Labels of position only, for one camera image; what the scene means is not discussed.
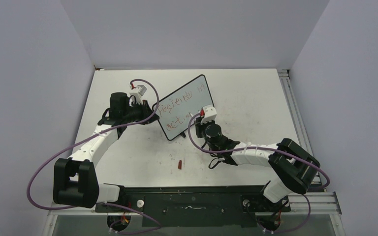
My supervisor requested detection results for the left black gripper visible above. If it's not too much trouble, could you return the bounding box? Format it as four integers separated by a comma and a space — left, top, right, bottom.
123, 99, 159, 125

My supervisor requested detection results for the small black-framed whiteboard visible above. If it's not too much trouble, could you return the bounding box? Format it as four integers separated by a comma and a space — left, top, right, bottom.
152, 74, 214, 141

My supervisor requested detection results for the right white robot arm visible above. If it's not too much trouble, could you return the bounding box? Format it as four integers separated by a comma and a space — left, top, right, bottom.
194, 117, 320, 210

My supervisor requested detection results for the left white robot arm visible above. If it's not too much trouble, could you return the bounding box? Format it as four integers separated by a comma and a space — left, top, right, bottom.
53, 91, 159, 212

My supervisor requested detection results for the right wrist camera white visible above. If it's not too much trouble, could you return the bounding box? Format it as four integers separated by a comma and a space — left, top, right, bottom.
200, 104, 217, 124

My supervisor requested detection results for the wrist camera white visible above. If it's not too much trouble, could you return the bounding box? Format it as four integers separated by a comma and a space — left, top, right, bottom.
129, 85, 147, 104
200, 104, 217, 124

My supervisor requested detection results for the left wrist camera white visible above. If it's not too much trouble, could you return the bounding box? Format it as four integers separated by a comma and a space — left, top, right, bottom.
129, 85, 147, 104

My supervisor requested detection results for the aluminium frame rail right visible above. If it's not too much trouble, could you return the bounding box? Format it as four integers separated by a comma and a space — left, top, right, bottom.
277, 69, 322, 185

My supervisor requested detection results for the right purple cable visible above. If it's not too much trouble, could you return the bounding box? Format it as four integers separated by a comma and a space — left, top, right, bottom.
188, 112, 331, 190

